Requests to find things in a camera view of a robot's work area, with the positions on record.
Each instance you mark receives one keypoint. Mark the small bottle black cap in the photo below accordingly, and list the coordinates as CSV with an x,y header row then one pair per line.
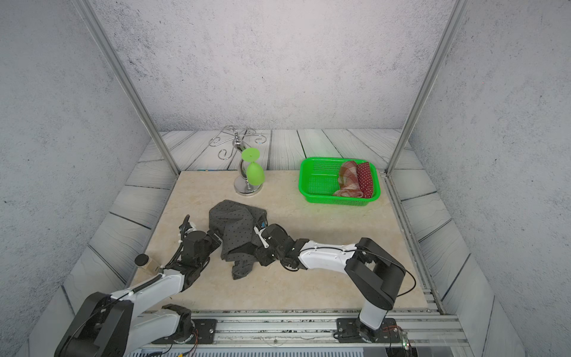
x,y
145,262

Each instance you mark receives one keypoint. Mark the aluminium frame post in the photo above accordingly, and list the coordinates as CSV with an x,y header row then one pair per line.
x,y
98,34
444,45

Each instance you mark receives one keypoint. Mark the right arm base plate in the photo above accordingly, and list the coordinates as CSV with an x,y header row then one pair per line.
x,y
351,330

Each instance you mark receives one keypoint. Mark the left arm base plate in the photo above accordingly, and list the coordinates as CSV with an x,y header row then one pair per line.
x,y
191,332

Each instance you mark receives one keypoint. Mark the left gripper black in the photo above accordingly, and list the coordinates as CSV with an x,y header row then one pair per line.
x,y
212,238

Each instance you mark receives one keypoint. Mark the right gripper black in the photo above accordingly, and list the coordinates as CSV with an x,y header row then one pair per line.
x,y
261,256

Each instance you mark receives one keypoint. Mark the left aluminium frame post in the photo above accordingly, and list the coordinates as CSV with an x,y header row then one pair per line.
x,y
98,34

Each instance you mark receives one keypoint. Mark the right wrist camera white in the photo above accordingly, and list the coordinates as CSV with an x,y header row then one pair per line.
x,y
258,230

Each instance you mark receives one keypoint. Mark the green plastic basket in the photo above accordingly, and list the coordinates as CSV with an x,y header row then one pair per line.
x,y
319,180

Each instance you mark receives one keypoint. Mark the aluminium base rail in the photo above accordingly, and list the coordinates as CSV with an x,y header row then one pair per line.
x,y
424,332

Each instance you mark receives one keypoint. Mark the red dotted rolled skirt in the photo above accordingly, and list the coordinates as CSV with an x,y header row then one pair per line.
x,y
365,180

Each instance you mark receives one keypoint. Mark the right aluminium frame post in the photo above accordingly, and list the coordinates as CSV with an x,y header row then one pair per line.
x,y
444,45

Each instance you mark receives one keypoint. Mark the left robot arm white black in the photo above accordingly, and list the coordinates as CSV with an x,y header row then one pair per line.
x,y
117,324

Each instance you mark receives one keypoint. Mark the brown plaid rolled skirt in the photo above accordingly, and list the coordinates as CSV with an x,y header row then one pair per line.
x,y
348,181

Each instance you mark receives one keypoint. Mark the silver wire glass rack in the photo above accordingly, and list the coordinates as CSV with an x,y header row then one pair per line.
x,y
237,138

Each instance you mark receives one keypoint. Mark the green plastic wine glass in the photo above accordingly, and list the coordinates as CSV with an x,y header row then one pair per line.
x,y
254,171

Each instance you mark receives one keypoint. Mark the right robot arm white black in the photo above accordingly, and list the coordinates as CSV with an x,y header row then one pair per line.
x,y
375,273

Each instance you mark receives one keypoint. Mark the grey polka dot skirt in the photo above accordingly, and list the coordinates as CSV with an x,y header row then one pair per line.
x,y
234,223

